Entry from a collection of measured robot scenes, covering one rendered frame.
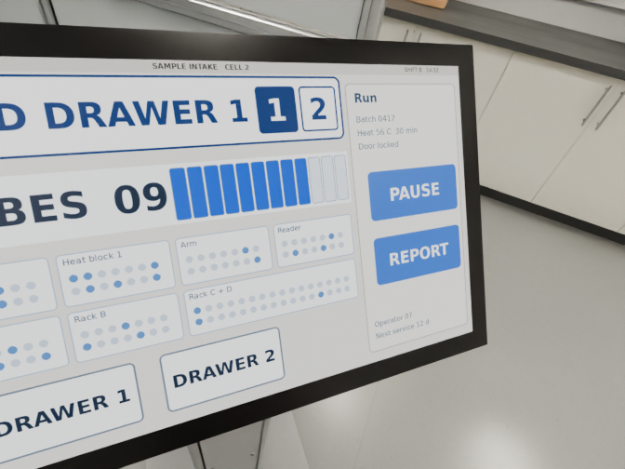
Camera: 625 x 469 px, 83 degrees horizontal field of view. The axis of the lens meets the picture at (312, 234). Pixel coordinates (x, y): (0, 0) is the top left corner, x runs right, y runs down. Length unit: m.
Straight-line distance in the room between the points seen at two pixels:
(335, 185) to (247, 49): 0.13
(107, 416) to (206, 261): 0.13
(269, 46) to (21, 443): 0.33
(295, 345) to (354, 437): 1.07
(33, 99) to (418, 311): 0.35
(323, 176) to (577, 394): 1.69
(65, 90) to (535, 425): 1.66
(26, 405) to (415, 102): 0.38
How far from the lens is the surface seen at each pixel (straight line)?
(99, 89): 0.29
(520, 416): 1.68
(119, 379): 0.31
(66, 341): 0.30
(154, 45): 0.30
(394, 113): 0.35
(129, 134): 0.28
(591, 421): 1.87
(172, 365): 0.30
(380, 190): 0.33
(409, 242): 0.35
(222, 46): 0.30
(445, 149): 0.38
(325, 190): 0.30
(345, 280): 0.32
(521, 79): 2.26
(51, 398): 0.32
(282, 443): 1.30
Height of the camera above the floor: 1.29
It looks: 44 degrees down
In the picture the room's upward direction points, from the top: 12 degrees clockwise
